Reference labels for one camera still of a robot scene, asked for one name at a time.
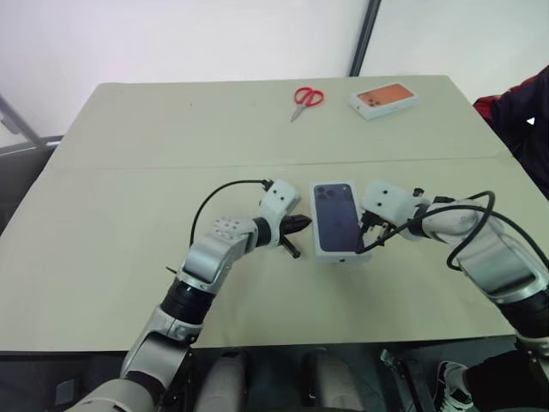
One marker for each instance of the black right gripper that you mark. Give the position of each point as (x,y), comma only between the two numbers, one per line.
(379,229)

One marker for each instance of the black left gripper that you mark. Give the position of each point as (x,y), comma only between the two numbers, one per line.
(288,242)

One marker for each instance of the white phone box lid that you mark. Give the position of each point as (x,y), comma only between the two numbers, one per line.
(336,219)

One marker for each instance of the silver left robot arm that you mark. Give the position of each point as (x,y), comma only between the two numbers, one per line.
(201,266)

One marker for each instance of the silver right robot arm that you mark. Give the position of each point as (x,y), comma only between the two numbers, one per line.
(493,253)

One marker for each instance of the white box with orange phone print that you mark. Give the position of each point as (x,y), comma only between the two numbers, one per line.
(384,101)

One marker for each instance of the metal table clamp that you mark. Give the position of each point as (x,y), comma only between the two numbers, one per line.
(392,358)

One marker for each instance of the white and black sneaker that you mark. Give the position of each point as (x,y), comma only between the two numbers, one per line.
(454,382)

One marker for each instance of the grey rounded shape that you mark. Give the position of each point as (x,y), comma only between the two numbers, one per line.
(225,382)

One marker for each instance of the person in dark clothes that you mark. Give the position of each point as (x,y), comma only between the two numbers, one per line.
(521,124)

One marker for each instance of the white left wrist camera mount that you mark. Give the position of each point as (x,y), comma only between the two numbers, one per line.
(279,201)

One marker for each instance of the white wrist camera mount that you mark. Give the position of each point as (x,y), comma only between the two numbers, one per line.
(388,201)
(279,201)

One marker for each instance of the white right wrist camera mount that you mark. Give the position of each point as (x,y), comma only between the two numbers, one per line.
(388,201)

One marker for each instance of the dark window frame post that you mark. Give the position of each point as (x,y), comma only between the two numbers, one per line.
(364,38)

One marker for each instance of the grey metal frame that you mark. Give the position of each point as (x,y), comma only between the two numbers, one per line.
(19,129)

